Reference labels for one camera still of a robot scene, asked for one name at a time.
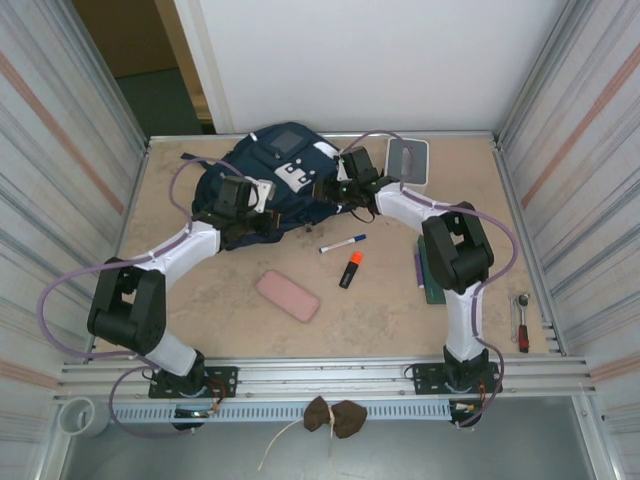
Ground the aluminium enclosure frame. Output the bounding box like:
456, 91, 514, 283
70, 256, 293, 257
29, 0, 626, 480

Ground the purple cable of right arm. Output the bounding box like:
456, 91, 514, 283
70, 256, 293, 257
339, 129, 519, 430

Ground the brown cloth bundle with string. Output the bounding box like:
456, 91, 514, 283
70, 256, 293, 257
257, 395, 369, 471

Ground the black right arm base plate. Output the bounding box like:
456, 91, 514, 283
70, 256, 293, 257
410, 360, 504, 396

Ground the dark green notebook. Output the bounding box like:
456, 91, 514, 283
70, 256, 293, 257
417, 235, 447, 305

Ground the black highlighter with orange cap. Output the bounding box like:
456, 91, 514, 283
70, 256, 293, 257
338, 251, 365, 290

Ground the white plastic cup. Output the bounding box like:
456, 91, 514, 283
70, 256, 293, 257
58, 397, 109, 439

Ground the ratchet wrench with red handle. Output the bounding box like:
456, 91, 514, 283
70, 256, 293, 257
507, 293, 532, 354

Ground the slotted cable duct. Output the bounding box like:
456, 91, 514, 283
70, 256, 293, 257
108, 401, 454, 424

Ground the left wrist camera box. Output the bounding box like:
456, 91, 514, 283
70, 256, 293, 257
248, 177, 278, 207

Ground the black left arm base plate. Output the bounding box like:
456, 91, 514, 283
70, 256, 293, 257
148, 365, 239, 400

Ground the navy blue backpack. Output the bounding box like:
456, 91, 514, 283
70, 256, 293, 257
180, 120, 376, 251

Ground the pink pencil case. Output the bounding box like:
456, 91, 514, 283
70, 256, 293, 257
256, 269, 322, 325

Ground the white door frame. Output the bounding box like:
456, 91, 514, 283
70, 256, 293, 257
172, 0, 236, 135

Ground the white marker with blue cap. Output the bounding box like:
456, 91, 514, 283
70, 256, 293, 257
319, 233, 368, 254

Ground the aluminium mounting rail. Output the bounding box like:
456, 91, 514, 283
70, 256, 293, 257
53, 355, 599, 401

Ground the white box with grey top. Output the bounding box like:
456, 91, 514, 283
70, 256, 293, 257
383, 138, 432, 189

